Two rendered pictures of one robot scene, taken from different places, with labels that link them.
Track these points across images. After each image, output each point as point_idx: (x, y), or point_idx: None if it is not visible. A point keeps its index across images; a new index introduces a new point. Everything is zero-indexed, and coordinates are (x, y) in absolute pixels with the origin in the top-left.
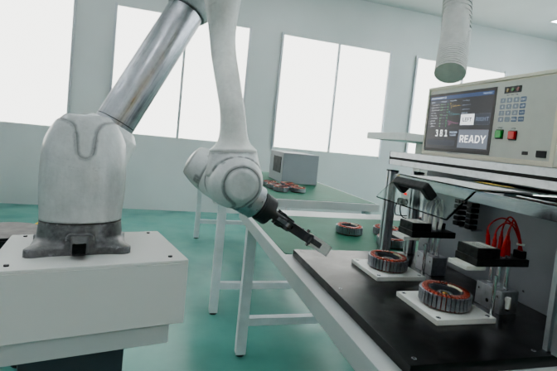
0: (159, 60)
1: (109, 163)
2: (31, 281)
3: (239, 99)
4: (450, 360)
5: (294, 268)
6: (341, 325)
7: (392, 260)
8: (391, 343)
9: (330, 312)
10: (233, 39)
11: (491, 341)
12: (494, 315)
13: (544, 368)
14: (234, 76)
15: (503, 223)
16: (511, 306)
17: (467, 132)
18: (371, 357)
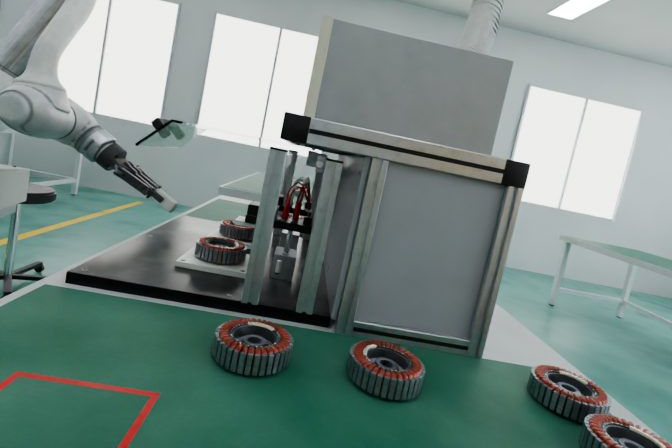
0: (45, 15)
1: None
2: None
3: (51, 39)
4: (116, 278)
5: (158, 226)
6: (97, 253)
7: (231, 225)
8: (92, 261)
9: (110, 247)
10: None
11: (201, 282)
12: (264, 276)
13: (226, 311)
14: (61, 21)
15: (296, 187)
16: (286, 272)
17: None
18: (67, 269)
